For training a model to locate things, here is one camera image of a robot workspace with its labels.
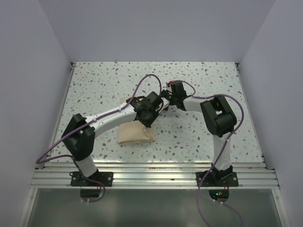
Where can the beige cloth drape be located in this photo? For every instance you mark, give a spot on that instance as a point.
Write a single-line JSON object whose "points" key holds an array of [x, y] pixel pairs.
{"points": [[131, 133]]}

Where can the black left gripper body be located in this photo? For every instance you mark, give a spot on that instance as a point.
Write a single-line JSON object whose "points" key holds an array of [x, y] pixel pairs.
{"points": [[148, 121]]}

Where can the aluminium rail frame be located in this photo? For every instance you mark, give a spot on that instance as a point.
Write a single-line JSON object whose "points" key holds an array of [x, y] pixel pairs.
{"points": [[155, 184]]}

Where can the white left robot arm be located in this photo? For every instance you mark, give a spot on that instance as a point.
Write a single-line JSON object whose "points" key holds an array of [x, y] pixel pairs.
{"points": [[80, 134]]}

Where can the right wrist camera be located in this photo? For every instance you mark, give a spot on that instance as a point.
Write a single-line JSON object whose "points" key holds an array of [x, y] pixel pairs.
{"points": [[170, 86]]}

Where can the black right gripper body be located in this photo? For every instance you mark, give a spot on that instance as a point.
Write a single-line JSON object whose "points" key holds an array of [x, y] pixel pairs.
{"points": [[172, 98]]}

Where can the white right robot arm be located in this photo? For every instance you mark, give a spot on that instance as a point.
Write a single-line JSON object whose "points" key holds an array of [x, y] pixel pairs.
{"points": [[219, 118]]}

